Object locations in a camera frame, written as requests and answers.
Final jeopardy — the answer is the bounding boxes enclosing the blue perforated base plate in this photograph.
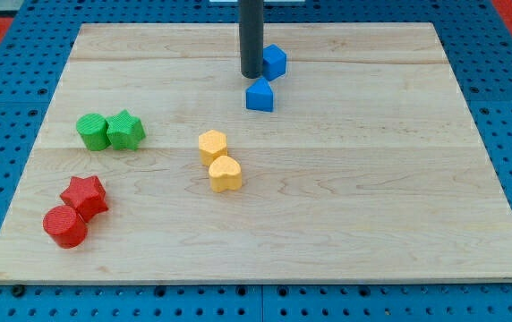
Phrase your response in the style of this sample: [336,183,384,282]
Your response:
[0,0,512,321]

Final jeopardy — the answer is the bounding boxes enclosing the blue cube block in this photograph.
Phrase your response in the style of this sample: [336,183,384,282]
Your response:
[262,44,287,81]

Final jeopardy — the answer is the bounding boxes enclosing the green cylinder block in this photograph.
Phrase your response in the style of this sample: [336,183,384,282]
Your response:
[76,113,111,151]

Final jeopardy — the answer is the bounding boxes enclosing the green star block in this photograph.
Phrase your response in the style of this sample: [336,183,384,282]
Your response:
[106,110,146,150]

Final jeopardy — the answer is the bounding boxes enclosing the red star block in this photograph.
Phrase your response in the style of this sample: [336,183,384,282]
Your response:
[60,175,108,223]

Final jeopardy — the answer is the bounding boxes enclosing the light wooden board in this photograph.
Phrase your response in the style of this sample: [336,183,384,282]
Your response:
[0,22,512,285]

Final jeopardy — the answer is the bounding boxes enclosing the blue triangle block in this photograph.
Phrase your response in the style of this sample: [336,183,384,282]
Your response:
[245,78,274,112]

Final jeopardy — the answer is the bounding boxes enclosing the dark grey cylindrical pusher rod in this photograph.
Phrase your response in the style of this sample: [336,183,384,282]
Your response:
[238,0,264,79]

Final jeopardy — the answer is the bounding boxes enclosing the red cylinder block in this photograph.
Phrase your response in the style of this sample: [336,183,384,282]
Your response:
[42,205,88,249]

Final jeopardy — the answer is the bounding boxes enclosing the yellow hexagon block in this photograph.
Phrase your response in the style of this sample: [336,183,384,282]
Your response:
[198,130,227,166]

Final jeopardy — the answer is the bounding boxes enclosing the yellow heart block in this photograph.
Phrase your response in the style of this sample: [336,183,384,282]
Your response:
[209,156,243,192]

